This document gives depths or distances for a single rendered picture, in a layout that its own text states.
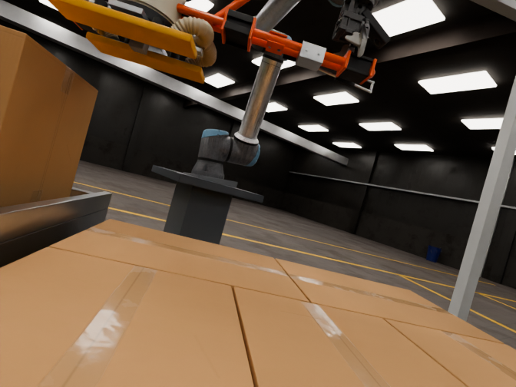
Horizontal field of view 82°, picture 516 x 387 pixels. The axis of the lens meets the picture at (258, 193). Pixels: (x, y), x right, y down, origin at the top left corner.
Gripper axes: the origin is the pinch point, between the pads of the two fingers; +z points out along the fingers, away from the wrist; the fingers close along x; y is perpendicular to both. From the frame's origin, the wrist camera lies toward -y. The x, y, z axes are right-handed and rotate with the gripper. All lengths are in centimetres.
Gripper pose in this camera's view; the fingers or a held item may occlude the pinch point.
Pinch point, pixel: (350, 69)
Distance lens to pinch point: 98.5
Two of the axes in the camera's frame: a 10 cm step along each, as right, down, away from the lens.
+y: -9.6, -2.7, -0.8
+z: -2.7, 9.6, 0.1
